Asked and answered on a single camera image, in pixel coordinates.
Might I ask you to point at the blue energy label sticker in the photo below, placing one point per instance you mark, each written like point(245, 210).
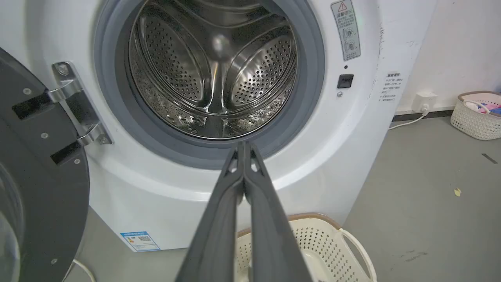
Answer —
point(139, 241)

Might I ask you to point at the grey rubber door gasket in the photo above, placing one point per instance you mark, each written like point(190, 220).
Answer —
point(309, 78)

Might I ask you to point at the white basket with clothes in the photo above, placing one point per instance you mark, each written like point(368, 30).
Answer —
point(475, 119)

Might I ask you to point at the white perforated laundry basket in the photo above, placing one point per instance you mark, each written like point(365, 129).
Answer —
point(328, 250)

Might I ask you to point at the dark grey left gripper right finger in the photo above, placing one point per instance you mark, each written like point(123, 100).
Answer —
point(270, 235)

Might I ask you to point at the chrome door hinge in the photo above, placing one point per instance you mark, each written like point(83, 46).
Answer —
point(78, 105)

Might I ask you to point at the white wall power socket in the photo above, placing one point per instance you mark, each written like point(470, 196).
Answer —
point(424, 102)

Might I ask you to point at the black door latch socket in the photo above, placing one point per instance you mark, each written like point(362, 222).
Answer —
point(345, 81)

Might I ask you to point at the white front-load washing machine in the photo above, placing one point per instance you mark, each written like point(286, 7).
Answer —
point(352, 129)

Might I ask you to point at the dark grey washing machine door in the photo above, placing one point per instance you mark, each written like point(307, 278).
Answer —
point(35, 188)

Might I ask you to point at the white text sticker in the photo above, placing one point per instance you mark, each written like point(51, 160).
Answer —
point(391, 87)

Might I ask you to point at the grey warning sticker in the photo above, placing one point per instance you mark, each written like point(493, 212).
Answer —
point(346, 29)

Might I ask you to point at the yellow scrap on floor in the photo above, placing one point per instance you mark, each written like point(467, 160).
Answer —
point(457, 192)

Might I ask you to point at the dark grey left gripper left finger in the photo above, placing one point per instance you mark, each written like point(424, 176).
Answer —
point(219, 235)

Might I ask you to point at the stainless steel washer drum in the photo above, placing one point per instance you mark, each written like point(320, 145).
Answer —
point(213, 66)

